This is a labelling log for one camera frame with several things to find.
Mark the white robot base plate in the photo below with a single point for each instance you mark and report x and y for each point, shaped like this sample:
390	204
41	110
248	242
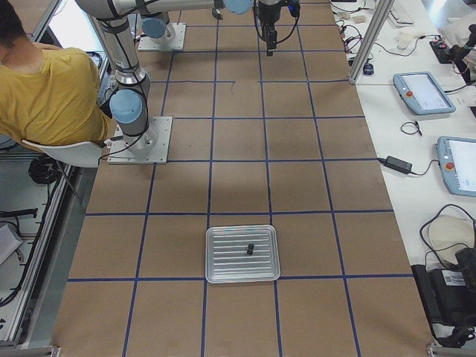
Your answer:
152	147

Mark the black power adapter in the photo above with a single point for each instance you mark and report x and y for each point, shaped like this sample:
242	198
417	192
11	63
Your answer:
396	164

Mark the aluminium frame post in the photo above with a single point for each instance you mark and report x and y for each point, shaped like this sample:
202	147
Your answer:
376	23

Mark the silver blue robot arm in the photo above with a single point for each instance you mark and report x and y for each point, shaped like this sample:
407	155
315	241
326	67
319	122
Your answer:
128	104

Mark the person in yellow shirt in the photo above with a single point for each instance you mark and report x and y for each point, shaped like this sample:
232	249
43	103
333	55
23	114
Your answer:
48	94

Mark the black device with label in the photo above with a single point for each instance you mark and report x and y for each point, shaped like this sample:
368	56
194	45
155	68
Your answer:
448	303

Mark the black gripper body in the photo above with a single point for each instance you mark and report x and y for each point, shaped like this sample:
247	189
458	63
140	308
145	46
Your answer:
267	15

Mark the white plastic chair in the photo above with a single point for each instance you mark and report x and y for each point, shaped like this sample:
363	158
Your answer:
83	154

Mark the round beige disc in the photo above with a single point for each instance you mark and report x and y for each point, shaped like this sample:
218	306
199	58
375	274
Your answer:
448	235

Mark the far blue teach pendant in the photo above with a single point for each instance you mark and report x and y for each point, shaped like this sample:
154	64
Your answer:
422	94

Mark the near blue teach pendant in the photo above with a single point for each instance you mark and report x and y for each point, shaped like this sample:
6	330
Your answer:
457	163

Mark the ribbed metal tray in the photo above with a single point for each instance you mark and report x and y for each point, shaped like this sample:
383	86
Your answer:
225	254

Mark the white keyboard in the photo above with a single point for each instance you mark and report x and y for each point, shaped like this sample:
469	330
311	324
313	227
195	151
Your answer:
399	16

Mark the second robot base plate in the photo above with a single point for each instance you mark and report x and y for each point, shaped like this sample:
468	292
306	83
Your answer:
160	37

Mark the blue teach pendant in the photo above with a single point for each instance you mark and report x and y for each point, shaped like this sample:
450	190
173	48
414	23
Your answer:
422	94
457	163

